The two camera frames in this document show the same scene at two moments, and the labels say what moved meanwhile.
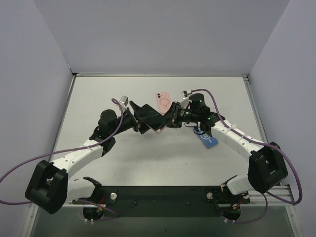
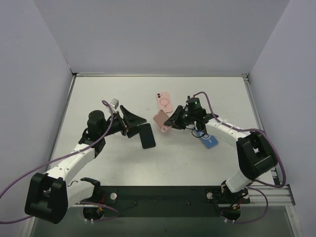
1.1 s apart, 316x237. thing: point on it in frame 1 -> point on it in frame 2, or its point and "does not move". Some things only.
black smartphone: (155, 121) -> (146, 135)
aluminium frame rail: (256, 198) does not move
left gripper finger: (143, 127) -> (132, 130)
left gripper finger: (145, 112) -> (131, 119)
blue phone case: (208, 141) does not move
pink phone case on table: (164, 101) does not move
